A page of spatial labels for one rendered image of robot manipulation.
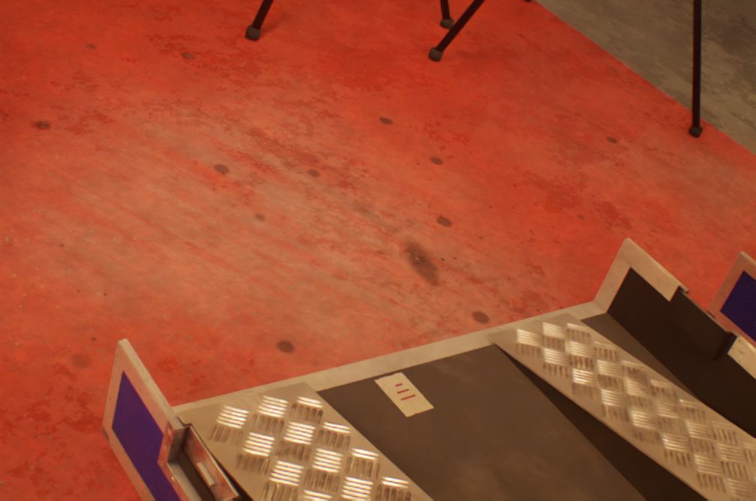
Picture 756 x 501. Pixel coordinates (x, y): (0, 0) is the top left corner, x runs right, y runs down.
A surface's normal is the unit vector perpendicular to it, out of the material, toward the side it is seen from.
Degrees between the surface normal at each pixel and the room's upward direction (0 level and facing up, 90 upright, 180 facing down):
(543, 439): 2
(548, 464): 2
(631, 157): 0
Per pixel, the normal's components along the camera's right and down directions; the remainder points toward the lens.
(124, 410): -0.77, 0.12
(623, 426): 0.19, -0.90
